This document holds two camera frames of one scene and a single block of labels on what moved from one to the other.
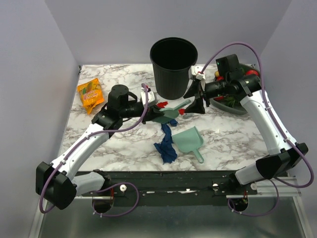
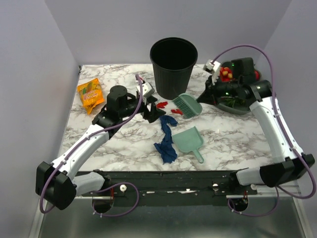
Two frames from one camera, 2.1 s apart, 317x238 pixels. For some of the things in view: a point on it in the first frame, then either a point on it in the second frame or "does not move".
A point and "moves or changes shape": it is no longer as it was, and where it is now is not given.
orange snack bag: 90,94 does not move
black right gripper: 169,188 does not move
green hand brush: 170,114 moves or changes shape
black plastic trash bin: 172,57 does not move
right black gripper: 197,106 -> 209,96
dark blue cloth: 166,148 does not move
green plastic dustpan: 189,141 does not move
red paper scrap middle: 161,104 does not move
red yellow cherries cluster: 218,77 -> 226,74
